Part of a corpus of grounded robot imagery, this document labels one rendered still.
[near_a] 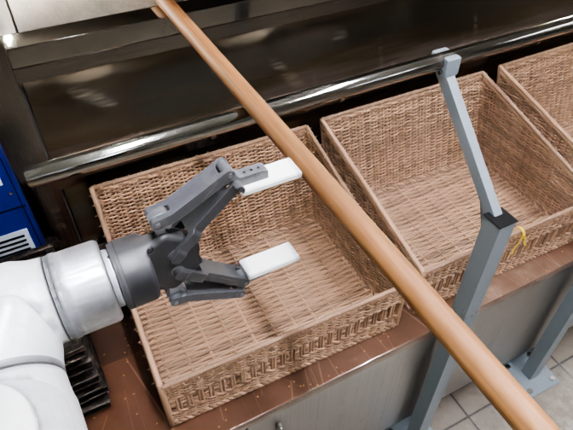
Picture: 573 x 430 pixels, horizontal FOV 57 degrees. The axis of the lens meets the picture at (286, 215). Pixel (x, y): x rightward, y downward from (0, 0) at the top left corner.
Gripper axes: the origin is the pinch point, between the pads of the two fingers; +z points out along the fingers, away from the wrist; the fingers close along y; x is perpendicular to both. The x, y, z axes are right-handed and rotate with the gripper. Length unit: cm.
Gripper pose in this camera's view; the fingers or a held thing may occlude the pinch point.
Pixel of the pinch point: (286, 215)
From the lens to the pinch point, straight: 62.0
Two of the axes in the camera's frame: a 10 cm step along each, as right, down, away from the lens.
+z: 8.9, -3.2, 3.3
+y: 0.0, 7.2, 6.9
